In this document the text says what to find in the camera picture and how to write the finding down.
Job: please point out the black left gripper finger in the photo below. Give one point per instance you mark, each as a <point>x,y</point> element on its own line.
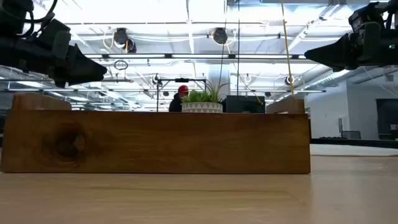
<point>87,67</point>
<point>74,81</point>

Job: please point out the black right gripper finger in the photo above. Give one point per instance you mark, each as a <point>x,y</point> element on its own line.
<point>339,49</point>
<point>342,66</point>

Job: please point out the wooden tea organizer box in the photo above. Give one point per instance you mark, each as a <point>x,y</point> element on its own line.
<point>155,143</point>

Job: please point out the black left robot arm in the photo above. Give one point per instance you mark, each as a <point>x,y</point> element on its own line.
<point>12,12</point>

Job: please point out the grey office chair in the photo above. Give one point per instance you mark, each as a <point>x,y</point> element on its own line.
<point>350,134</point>

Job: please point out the white round placemat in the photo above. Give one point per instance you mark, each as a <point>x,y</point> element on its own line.
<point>354,151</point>

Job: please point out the person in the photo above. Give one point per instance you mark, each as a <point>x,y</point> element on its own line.
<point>175,104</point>

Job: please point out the succulent in white patterned pot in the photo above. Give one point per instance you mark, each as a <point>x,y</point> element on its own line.
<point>202,107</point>

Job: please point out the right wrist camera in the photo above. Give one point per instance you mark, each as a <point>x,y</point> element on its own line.
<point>362,17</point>

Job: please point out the black camera rig frame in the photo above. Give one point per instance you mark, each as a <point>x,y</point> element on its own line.
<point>182,80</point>

